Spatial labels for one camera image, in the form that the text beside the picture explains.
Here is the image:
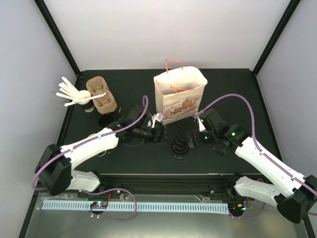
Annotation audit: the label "light blue slotted cable duct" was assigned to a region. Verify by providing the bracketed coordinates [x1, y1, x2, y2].
[42, 200, 229, 215]

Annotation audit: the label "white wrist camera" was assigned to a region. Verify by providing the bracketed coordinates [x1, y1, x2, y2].
[194, 115, 206, 132]
[147, 113, 164, 128]

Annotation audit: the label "cream bear-print paper bag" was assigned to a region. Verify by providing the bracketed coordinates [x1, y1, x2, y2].
[154, 60, 208, 125]

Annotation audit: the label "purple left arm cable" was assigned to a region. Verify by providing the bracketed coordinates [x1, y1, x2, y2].
[32, 95, 137, 221]

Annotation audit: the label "left black frame post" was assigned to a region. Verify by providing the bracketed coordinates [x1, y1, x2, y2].
[34, 0, 81, 76]

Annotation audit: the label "black paper coffee cup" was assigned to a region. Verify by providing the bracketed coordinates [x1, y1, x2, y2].
[96, 151, 106, 157]
[171, 138, 189, 161]

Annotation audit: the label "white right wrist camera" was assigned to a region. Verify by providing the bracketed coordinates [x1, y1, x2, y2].
[194, 115, 206, 132]

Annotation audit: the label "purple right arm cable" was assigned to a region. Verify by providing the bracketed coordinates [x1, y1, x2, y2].
[195, 93, 317, 220]

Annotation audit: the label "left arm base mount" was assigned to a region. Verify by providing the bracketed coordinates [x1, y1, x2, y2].
[79, 188, 122, 196]

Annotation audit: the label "white plastic stirrers bundle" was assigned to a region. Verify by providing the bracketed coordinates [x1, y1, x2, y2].
[56, 77, 107, 107]

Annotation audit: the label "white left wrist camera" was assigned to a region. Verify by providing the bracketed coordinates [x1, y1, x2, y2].
[147, 113, 164, 128]

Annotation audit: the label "black frame post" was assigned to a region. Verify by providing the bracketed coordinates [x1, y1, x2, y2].
[253, 0, 301, 76]
[34, 0, 81, 76]

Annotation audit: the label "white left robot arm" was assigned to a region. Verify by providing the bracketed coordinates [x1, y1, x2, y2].
[35, 106, 167, 198]

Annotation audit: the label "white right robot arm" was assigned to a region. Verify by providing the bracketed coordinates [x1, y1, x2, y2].
[194, 109, 317, 224]

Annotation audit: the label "black aluminium front rail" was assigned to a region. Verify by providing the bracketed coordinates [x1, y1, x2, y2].
[37, 173, 300, 199]

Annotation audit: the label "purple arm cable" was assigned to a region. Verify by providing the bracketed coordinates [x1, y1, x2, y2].
[32, 95, 137, 221]
[195, 93, 317, 220]

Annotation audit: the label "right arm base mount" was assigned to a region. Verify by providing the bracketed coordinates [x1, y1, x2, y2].
[209, 173, 247, 202]

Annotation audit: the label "stacked brown pulp cup carriers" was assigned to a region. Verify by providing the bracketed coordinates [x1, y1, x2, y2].
[86, 76, 118, 115]

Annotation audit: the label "right black frame post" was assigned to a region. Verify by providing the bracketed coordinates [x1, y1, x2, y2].
[253, 0, 301, 76]

